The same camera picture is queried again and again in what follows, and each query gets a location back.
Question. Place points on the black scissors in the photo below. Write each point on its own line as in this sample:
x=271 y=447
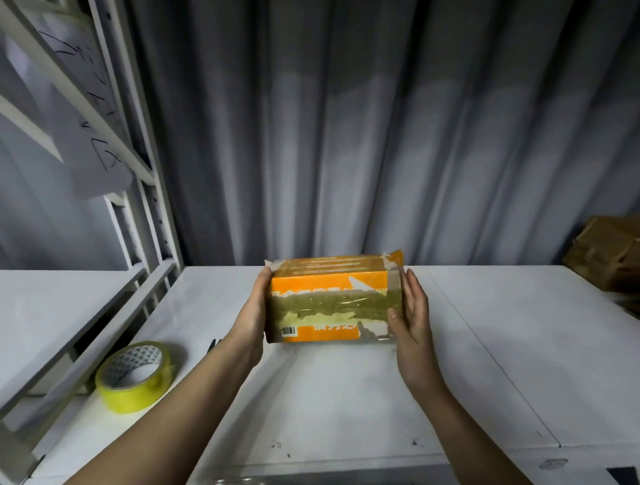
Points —
x=213 y=345

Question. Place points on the person's right hand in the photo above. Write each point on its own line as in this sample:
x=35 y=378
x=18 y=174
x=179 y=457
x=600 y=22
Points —
x=412 y=340

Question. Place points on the white metal shelf rack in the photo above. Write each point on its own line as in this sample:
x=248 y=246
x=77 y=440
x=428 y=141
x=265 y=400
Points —
x=140 y=200

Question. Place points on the person's left forearm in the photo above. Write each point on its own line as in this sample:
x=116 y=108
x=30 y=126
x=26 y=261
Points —
x=160 y=430

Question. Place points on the handwritten paper sheet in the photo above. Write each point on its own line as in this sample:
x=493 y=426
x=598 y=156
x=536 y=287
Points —
x=95 y=150
x=85 y=55

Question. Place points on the person's right forearm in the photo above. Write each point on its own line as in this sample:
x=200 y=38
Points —
x=475 y=440

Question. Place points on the person's left hand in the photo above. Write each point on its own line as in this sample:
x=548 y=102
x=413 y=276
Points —
x=250 y=325

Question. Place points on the orange and white carton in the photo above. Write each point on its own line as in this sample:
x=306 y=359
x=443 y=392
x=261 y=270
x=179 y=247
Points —
x=335 y=300

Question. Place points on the printed brown cardboard box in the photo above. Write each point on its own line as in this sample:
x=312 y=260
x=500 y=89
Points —
x=605 y=250

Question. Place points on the yellow tape roll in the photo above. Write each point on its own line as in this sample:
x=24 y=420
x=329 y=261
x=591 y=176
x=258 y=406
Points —
x=132 y=385

